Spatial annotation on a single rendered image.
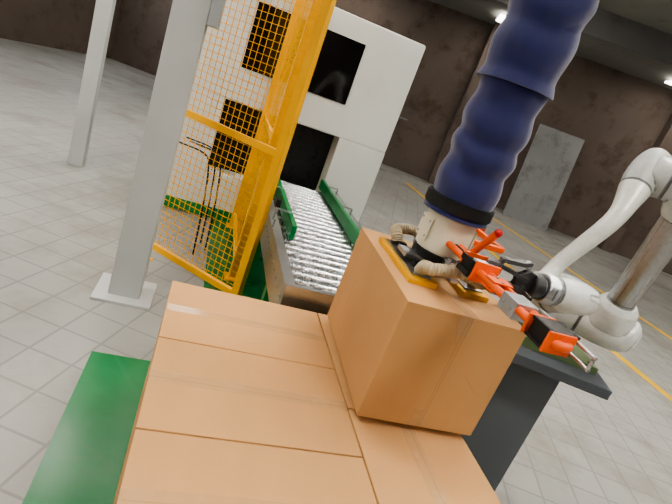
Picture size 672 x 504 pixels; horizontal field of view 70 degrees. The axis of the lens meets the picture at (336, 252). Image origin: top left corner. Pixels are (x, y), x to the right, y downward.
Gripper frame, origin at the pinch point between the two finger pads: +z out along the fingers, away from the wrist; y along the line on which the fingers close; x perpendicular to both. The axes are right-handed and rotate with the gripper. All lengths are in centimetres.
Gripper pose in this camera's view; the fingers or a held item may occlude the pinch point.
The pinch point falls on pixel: (482, 270)
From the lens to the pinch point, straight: 143.5
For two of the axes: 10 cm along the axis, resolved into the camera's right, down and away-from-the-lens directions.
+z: -9.2, -2.5, -3.0
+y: -3.4, 8.9, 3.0
